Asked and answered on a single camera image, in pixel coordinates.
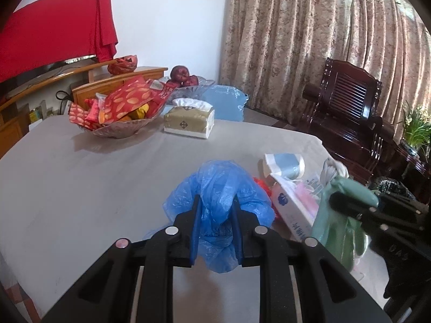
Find green plastic bag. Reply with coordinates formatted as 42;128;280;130
312;176;378;271

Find white medicine box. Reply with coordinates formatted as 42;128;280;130
271;175;319;241

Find blue white paper cup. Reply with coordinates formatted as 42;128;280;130
262;153;305;179

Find blue plastic bag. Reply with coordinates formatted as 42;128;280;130
163;160;275;273

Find red plastic bag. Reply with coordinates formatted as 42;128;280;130
253;177;281;220

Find black trash bin bag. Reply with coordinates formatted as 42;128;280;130
368;177;416;200

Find dark wooden side table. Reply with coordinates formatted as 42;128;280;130
393;141;430;204

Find green potted plant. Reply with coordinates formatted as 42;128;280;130
402;101;430;151

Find dark wooden armchair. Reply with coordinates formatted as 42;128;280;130
297;58;394;184

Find blue plastic stool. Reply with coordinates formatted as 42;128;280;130
201;85;248;122

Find glass snack bowl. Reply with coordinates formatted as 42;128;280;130
79;104;166;139

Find gold tissue pack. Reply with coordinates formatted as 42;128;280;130
164;98;215;139

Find glass fruit bowl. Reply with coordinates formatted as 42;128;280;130
166;76;216;105

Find floral beige curtain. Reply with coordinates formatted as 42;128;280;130
219;0;430;137

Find red snack packets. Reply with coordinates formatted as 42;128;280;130
68;75;178;131

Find wooden tv cabinet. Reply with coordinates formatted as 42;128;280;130
1;59;168;155

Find red apples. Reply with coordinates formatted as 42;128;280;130
167;65;199;87

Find red orange bag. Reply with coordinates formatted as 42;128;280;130
107;55;137;75

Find red cloth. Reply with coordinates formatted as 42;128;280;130
1;0;118;82

